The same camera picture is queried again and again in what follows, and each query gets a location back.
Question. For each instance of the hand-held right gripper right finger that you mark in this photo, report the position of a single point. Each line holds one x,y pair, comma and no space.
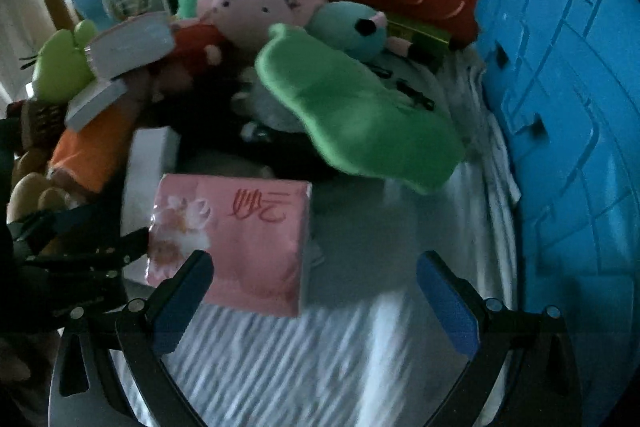
447,307

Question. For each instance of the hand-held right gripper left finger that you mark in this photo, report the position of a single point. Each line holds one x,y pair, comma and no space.
182,302

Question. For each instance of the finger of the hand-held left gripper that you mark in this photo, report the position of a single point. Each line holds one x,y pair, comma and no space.
47,223
107,249

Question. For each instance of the pink tissue pack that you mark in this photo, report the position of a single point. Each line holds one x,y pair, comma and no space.
235,242

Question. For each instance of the large white medicine box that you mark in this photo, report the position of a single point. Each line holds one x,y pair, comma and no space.
132,43

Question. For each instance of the brown plush toy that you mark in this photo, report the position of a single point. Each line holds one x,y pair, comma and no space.
27,192

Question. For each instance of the orange plush toy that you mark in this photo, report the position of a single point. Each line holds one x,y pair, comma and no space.
87,152

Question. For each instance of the brown checked plush piece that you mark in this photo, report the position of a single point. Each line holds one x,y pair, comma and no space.
40,119

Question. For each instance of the white cardboard box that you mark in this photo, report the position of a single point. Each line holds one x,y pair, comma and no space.
150,154

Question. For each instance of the small white medicine box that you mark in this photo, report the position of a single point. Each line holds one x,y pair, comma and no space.
95,101

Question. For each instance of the lime green frog plush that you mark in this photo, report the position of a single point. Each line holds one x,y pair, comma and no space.
60,57

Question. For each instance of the black cloth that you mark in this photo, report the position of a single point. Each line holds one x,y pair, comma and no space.
235,127

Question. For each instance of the flat green plush toy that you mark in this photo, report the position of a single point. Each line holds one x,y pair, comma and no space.
350,117

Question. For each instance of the blue bag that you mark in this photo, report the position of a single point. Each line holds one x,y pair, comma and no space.
565,107

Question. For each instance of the green and gold box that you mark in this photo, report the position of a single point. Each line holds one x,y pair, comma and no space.
419,36

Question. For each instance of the pink pig plush toy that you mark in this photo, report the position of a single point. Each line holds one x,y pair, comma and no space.
245,9

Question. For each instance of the teal round plush toy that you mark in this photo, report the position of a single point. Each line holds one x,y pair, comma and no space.
347,31

